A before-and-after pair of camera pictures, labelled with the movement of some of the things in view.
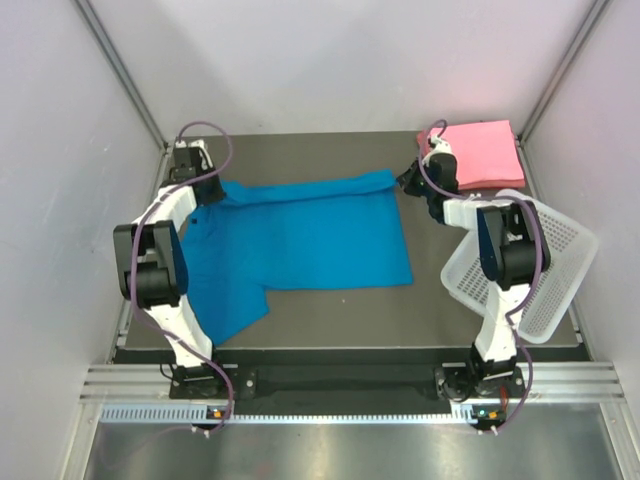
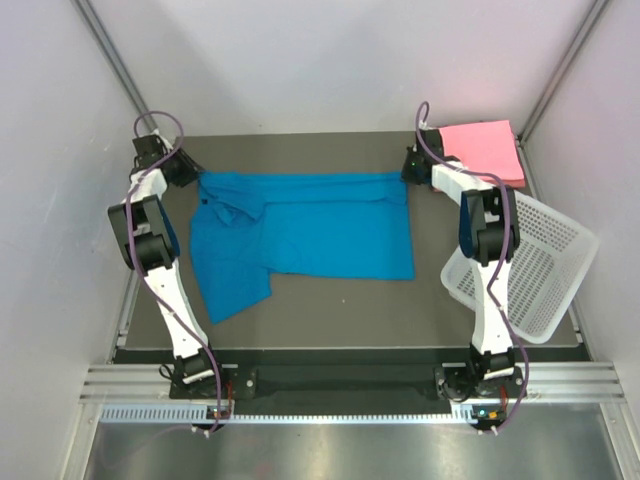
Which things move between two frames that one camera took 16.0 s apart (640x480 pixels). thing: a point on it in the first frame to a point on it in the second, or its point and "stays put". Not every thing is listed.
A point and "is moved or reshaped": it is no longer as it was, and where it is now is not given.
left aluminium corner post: [120, 72] stays put
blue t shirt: [328, 233] is moved or reshaped
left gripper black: [217, 194] to [190, 170]
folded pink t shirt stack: [486, 155] stays put
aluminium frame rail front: [543, 383] stays put
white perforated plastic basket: [571, 247] stays put
